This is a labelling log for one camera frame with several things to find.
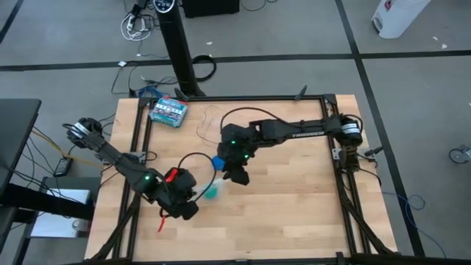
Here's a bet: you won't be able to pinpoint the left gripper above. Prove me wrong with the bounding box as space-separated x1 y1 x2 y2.
154 167 200 222

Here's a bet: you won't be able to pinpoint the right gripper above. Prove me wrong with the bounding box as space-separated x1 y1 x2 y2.
216 123 261 186

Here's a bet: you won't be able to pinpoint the blue elastic bandage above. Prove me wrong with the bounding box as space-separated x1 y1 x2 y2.
211 155 226 172

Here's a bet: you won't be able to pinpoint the teal bandage roll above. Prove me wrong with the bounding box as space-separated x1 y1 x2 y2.
203 185 221 201

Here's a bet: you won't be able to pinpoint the clear plastic bin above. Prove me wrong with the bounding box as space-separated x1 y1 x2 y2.
195 105 225 148

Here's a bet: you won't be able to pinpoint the teal first aid kit box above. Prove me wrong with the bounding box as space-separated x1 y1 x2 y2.
147 96 189 130

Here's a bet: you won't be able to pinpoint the black tower fan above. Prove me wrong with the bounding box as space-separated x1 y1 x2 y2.
152 0 208 99

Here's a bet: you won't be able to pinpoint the black power adapter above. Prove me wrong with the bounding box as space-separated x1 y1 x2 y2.
52 157 73 178

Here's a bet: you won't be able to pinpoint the white flat box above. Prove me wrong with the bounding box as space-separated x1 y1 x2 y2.
29 188 92 239

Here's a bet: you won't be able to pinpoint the black desk foot beam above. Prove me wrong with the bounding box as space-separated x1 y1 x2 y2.
0 183 96 222

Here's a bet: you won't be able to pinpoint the black box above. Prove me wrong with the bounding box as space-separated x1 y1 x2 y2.
181 0 241 18

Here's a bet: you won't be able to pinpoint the black desk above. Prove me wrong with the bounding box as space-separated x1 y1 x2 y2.
0 98 43 194

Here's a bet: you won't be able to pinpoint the grey caster wheel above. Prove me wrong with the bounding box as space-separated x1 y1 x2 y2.
448 144 471 164

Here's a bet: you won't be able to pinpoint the white air purifier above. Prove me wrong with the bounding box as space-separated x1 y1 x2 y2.
370 0 432 40

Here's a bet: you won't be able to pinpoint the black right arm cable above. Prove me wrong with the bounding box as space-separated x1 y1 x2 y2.
219 106 295 130

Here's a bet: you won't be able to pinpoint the black floor cable loop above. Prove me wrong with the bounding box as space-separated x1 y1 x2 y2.
192 54 218 83

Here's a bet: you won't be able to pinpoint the yellow floor cable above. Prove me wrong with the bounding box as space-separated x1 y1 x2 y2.
29 127 107 171

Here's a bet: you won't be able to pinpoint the blue cable bundle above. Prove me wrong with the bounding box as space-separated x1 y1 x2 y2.
137 85 171 99

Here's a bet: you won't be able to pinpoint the blue floor cable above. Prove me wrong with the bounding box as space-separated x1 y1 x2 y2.
380 190 448 259

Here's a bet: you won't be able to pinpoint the white power strip cables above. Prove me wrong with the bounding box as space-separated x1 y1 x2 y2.
118 12 154 42

